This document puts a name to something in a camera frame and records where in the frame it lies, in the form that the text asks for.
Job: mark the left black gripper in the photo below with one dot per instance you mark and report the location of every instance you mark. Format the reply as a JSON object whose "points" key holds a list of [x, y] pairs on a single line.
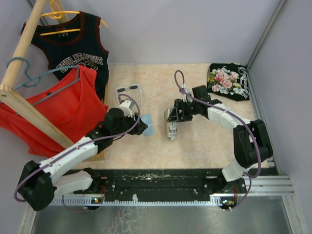
{"points": [[140, 128]]}

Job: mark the red tank top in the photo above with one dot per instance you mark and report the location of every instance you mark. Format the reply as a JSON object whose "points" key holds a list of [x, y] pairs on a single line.
{"points": [[72, 105]]}

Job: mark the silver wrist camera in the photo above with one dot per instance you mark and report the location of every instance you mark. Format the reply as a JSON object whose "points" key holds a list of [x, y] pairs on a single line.
{"points": [[126, 106], [185, 93]]}

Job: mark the navy basketball tank top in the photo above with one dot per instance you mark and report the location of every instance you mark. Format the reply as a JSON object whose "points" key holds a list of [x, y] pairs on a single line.
{"points": [[75, 42]]}

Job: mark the yellow clothes hanger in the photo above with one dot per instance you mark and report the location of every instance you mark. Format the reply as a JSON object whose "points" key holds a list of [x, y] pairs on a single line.
{"points": [[63, 22]]}

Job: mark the black floral folded shirt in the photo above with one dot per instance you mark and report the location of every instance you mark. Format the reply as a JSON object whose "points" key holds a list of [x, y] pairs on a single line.
{"points": [[228, 80]]}

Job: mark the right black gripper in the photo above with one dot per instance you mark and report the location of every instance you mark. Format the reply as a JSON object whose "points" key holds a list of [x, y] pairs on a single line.
{"points": [[176, 115]]}

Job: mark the white frame sunglasses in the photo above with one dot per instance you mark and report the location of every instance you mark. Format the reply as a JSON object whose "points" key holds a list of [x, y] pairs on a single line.
{"points": [[134, 90]]}

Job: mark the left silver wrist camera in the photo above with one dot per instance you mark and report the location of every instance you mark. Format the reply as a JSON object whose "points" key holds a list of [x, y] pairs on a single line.
{"points": [[126, 106]]}

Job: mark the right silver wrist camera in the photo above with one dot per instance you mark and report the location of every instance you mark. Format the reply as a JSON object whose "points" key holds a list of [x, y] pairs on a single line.
{"points": [[185, 93]]}

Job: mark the light blue cleaning cloth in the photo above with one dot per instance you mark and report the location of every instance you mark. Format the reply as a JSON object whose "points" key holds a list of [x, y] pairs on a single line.
{"points": [[147, 119]]}

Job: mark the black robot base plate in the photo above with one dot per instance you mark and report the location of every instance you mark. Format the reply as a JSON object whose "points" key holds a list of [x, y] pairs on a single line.
{"points": [[163, 185]]}

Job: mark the newspaper print glasses case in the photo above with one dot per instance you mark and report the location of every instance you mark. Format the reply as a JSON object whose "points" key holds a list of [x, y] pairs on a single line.
{"points": [[170, 127]]}

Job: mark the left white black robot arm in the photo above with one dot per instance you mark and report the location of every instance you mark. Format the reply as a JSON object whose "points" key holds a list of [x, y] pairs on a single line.
{"points": [[41, 182]]}

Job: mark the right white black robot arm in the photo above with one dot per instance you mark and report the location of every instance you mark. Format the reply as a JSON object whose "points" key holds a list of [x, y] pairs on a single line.
{"points": [[251, 140]]}

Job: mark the blue grey clothes hanger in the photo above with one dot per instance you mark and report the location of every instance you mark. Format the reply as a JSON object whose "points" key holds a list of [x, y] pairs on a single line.
{"points": [[34, 81]]}

